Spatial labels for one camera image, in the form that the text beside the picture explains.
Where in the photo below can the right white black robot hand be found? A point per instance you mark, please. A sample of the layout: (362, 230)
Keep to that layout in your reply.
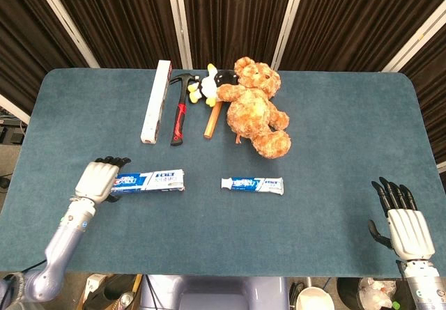
(409, 233)

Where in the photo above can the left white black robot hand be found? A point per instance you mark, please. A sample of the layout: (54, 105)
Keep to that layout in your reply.
(95, 181)

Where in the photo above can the blue white toothpaste box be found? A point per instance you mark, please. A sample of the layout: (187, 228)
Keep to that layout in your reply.
(157, 181)

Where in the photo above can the blue white toothpaste tube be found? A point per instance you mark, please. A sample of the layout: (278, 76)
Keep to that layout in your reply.
(252, 185)

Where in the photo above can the lavender robot base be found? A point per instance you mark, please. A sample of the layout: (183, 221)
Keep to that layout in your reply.
(216, 292)

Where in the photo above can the left lavender robot arm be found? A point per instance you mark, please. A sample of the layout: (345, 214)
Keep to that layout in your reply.
(62, 244)

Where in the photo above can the long white cookie-print box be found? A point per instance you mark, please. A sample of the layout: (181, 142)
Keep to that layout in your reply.
(155, 104)

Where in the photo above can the black trash bin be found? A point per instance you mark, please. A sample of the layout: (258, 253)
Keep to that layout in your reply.
(345, 296)

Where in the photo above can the red black claw hammer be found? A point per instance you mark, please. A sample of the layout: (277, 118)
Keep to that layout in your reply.
(180, 115)

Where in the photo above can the silver drink can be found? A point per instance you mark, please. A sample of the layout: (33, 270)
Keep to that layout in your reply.
(127, 299)

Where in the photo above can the blue felt table cover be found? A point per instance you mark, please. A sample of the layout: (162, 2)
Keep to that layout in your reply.
(223, 226)

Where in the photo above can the dark brown pleated curtain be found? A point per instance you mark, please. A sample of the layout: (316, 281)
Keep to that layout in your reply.
(433, 90)
(115, 17)
(21, 28)
(237, 17)
(355, 21)

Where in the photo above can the black white penguin plush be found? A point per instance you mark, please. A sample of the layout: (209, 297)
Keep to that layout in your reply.
(209, 85)

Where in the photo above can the brown teddy bear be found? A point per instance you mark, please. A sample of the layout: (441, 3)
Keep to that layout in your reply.
(252, 108)

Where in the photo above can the white partition post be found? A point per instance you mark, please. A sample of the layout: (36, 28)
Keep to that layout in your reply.
(180, 21)
(14, 109)
(289, 21)
(442, 167)
(418, 39)
(67, 24)

